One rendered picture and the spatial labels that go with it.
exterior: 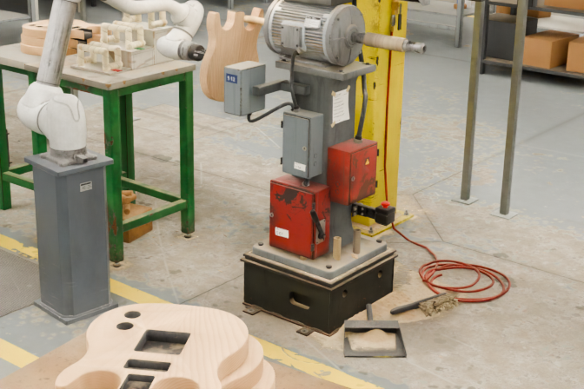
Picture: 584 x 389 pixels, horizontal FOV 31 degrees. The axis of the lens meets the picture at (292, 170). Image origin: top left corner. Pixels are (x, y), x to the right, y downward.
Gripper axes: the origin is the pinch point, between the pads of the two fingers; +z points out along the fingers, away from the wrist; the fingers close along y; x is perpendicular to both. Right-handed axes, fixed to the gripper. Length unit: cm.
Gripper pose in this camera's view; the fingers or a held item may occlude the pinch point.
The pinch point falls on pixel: (227, 59)
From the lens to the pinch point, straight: 461.3
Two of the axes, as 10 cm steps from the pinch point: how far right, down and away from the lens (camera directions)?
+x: 1.0, -9.7, -2.3
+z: 7.8, 2.2, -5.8
